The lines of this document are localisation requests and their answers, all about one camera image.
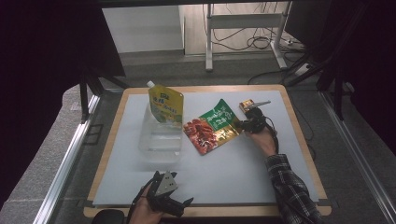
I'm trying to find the small brown and yellow box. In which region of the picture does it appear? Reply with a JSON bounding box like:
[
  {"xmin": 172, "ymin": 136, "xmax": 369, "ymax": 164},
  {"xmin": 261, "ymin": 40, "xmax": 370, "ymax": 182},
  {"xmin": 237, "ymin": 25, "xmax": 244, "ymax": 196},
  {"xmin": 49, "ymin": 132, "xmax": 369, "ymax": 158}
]
[{"xmin": 238, "ymin": 98, "xmax": 257, "ymax": 114}]

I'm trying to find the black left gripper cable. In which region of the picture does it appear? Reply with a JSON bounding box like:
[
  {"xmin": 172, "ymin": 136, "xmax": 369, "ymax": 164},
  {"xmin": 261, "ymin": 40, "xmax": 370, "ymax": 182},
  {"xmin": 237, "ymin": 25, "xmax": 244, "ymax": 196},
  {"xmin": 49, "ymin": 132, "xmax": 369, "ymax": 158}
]
[{"xmin": 125, "ymin": 176, "xmax": 157, "ymax": 224}]

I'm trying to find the clear plastic container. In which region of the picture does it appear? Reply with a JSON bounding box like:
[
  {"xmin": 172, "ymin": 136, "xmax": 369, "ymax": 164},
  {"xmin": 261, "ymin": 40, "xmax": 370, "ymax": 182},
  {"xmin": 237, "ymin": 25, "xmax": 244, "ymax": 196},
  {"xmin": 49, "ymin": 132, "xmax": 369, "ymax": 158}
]
[{"xmin": 137, "ymin": 104, "xmax": 184, "ymax": 164}]

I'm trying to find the tangle of black floor cables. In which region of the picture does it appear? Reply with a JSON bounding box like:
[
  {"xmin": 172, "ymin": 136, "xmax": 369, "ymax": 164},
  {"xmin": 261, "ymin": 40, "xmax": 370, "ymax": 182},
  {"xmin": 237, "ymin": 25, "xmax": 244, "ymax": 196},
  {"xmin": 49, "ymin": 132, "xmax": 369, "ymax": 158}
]
[{"xmin": 202, "ymin": 3, "xmax": 309, "ymax": 54}]

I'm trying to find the aluminium rail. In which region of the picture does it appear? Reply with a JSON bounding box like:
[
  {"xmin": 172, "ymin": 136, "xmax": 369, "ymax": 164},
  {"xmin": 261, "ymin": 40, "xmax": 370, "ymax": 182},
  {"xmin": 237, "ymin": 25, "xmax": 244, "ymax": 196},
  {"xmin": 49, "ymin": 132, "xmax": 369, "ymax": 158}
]
[
  {"xmin": 32, "ymin": 92, "xmax": 102, "ymax": 224},
  {"xmin": 318, "ymin": 90, "xmax": 396, "ymax": 223}
]

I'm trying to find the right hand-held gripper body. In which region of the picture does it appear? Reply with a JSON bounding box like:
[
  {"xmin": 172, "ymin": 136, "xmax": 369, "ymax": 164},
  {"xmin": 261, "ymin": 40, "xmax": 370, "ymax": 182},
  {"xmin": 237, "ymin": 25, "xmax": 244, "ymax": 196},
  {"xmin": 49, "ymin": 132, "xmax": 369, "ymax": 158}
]
[{"xmin": 245, "ymin": 100, "xmax": 272, "ymax": 134}]

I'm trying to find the person's right hand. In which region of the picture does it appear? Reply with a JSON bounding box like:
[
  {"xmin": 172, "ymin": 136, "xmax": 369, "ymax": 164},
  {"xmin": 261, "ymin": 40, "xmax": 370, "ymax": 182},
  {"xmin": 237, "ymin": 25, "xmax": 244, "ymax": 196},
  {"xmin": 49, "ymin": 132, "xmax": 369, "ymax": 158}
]
[{"xmin": 245, "ymin": 126, "xmax": 278, "ymax": 158}]

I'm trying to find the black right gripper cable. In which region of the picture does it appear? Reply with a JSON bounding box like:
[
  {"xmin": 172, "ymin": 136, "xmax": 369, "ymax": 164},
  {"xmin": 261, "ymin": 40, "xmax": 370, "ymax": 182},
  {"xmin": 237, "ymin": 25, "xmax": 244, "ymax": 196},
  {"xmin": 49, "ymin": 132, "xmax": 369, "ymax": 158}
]
[{"xmin": 262, "ymin": 115, "xmax": 280, "ymax": 155}]

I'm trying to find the white metal desk frame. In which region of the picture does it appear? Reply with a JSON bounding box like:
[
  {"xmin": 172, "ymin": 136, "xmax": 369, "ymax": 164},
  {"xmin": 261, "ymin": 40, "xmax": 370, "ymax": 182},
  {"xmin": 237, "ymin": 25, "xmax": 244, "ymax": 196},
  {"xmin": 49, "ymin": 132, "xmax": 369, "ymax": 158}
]
[{"xmin": 205, "ymin": 2, "xmax": 293, "ymax": 73}]

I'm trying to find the white board panel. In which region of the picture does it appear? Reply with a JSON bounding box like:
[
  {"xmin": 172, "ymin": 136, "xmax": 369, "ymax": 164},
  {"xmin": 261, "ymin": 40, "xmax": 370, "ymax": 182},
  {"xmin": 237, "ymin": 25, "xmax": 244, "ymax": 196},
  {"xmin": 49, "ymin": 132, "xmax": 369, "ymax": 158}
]
[{"xmin": 102, "ymin": 5, "xmax": 185, "ymax": 54}]

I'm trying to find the dark curtain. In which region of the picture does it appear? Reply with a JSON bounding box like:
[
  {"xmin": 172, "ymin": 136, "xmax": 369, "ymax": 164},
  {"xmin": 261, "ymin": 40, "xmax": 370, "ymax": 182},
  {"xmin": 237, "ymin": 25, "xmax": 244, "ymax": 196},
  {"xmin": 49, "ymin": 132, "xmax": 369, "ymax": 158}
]
[
  {"xmin": 284, "ymin": 0, "xmax": 396, "ymax": 157},
  {"xmin": 0, "ymin": 0, "xmax": 126, "ymax": 209}
]

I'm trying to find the yellow spout pouch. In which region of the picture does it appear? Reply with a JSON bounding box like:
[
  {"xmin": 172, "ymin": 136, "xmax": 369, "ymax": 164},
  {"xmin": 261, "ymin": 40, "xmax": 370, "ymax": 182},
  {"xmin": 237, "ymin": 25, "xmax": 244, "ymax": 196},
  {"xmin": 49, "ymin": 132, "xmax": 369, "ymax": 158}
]
[{"xmin": 147, "ymin": 80, "xmax": 185, "ymax": 125}]

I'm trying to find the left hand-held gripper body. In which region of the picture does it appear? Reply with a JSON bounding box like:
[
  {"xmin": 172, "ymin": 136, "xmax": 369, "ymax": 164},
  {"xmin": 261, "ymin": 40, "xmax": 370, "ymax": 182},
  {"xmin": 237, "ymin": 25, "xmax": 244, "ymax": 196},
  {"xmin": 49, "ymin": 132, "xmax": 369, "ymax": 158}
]
[{"xmin": 146, "ymin": 170, "xmax": 188, "ymax": 218}]

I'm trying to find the dark rounded object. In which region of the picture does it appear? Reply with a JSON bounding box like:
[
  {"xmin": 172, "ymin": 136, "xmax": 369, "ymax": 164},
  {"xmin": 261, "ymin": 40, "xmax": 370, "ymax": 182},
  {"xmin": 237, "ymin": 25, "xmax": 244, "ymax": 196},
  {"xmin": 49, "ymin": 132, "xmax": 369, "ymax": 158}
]
[{"xmin": 91, "ymin": 208, "xmax": 127, "ymax": 224}]

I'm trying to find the person's left hand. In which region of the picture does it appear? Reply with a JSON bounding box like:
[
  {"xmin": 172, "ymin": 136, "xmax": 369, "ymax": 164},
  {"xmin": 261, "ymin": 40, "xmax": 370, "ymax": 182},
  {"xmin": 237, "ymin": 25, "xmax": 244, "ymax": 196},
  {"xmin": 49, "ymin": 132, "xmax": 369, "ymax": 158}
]
[{"xmin": 128, "ymin": 185, "xmax": 164, "ymax": 224}]

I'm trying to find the red and green snack packet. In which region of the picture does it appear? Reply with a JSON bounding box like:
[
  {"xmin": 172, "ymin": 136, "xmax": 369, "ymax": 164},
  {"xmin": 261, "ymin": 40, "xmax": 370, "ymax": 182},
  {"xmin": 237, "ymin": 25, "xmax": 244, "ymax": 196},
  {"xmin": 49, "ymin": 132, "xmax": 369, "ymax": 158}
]
[{"xmin": 182, "ymin": 98, "xmax": 244, "ymax": 156}]

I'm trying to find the white table mat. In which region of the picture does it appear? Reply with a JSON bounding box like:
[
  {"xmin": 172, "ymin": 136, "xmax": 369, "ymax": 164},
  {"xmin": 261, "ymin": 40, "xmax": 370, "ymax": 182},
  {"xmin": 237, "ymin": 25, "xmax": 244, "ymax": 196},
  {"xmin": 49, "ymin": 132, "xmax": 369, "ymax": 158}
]
[{"xmin": 92, "ymin": 90, "xmax": 320, "ymax": 207}]

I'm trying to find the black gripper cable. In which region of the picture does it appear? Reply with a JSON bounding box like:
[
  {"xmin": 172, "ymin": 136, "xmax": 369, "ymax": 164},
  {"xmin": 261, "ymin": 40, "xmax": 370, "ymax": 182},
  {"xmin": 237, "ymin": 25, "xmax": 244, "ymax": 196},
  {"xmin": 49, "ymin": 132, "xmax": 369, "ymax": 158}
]
[
  {"xmin": 262, "ymin": 115, "xmax": 280, "ymax": 155},
  {"xmin": 125, "ymin": 176, "xmax": 157, "ymax": 224}
]

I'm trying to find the white power strip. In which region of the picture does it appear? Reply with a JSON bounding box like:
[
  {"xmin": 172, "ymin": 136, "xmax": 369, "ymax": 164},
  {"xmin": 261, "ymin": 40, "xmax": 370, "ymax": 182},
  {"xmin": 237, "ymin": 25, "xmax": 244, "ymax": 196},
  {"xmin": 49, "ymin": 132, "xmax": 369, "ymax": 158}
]
[{"xmin": 293, "ymin": 63, "xmax": 312, "ymax": 77}]

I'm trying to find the black metal stand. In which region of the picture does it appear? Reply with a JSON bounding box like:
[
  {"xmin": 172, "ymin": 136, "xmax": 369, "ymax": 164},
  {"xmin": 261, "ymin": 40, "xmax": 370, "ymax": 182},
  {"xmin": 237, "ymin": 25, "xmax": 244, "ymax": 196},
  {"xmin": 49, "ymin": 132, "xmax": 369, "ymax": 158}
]
[
  {"xmin": 286, "ymin": 46, "xmax": 356, "ymax": 122},
  {"xmin": 78, "ymin": 66, "xmax": 130, "ymax": 124}
]

